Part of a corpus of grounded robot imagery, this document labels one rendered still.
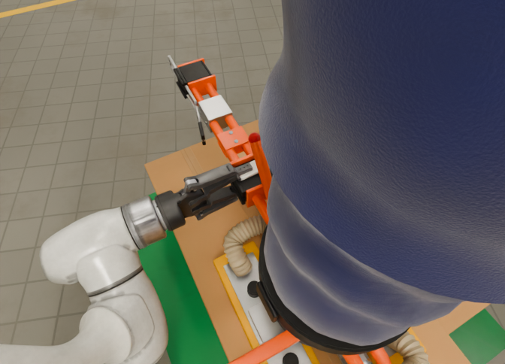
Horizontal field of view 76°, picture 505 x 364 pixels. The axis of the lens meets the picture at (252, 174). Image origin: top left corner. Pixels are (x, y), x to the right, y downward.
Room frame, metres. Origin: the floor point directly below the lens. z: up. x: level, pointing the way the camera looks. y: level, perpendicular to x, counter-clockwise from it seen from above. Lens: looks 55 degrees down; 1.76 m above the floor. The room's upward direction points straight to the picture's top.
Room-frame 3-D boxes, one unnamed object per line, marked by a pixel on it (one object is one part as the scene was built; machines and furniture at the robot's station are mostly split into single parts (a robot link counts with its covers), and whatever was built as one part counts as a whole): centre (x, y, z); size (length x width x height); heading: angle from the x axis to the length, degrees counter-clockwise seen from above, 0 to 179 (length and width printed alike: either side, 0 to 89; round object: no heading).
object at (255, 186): (0.39, -0.01, 1.20); 0.10 x 0.08 x 0.06; 117
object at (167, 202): (0.32, 0.14, 1.20); 0.09 x 0.07 x 0.08; 118
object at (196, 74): (0.70, 0.15, 1.20); 0.08 x 0.07 x 0.05; 27
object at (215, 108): (0.58, 0.09, 1.20); 0.07 x 0.07 x 0.04; 27
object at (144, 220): (0.29, 0.20, 1.20); 0.09 x 0.06 x 0.09; 28
